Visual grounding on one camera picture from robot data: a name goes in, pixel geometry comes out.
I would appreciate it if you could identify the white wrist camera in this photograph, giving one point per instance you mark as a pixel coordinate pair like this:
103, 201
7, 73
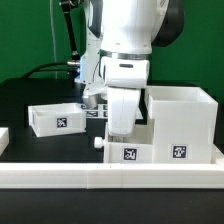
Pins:
92, 92

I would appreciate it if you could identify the white block at left edge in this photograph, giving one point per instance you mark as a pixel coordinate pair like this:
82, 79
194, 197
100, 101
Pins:
4, 139

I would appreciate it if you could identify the white marker base plate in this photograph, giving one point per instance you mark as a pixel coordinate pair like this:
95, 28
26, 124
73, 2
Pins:
99, 112

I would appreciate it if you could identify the white drawer tray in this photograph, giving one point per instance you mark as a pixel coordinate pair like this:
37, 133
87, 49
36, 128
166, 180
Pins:
57, 119

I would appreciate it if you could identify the white front fence rail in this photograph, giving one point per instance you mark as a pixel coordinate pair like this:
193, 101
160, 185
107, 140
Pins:
94, 176

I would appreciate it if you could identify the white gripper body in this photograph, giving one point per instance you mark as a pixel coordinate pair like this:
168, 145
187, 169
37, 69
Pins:
124, 80

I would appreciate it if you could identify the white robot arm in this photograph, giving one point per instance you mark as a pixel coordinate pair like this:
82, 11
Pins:
120, 37

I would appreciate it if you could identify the white drawer cabinet box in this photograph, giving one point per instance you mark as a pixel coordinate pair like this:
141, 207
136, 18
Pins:
184, 120

